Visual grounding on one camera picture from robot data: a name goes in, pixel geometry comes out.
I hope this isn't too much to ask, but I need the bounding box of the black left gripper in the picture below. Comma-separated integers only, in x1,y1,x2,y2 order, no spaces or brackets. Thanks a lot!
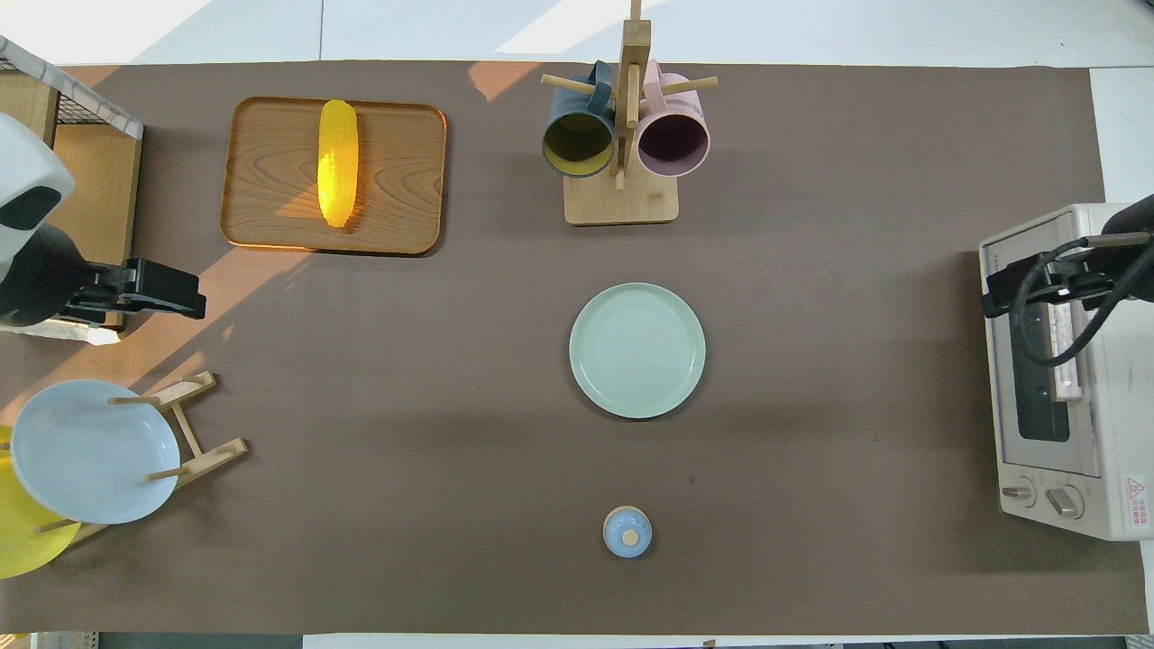
65,259,206,322

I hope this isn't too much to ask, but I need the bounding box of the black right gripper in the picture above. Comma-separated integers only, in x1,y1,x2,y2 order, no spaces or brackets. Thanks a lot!
983,238,1123,318

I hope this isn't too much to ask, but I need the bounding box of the yellow corn cob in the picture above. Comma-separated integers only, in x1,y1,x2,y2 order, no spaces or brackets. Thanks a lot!
317,99,360,229

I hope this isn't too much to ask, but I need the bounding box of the pale green plate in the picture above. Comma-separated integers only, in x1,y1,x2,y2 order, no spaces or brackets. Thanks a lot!
569,282,707,420

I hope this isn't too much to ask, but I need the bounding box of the white toaster oven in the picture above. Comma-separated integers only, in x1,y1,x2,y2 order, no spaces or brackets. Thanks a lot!
979,203,1154,542

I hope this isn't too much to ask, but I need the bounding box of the wooden plate rack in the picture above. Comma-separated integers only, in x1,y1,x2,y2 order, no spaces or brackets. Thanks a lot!
36,370,249,546

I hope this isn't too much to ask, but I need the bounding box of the light blue plate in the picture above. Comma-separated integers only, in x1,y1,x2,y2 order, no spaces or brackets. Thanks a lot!
10,379,180,526

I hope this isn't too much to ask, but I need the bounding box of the wooden serving tray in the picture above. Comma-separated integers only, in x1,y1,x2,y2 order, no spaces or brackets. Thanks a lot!
220,96,448,258

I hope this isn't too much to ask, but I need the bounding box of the yellow plate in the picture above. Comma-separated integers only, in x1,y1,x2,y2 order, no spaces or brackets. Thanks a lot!
0,425,82,580

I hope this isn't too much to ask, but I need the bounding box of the brown table mat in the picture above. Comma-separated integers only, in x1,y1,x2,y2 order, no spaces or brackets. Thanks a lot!
0,61,1146,636

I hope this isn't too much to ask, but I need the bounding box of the pink mug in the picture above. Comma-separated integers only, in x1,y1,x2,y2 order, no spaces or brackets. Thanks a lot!
636,60,711,178

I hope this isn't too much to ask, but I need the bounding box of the wooden mug rack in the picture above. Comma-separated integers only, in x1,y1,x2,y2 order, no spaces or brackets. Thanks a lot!
541,0,719,226

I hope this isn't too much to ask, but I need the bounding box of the dark teal mug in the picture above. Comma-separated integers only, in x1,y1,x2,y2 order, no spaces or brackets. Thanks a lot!
541,61,616,179

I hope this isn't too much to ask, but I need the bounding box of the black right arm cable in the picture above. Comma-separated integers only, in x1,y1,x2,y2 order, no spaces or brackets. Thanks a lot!
1007,236,1154,367

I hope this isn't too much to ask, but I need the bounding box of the wire basket wooden shelf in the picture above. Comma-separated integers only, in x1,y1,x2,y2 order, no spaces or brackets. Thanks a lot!
0,36,145,345

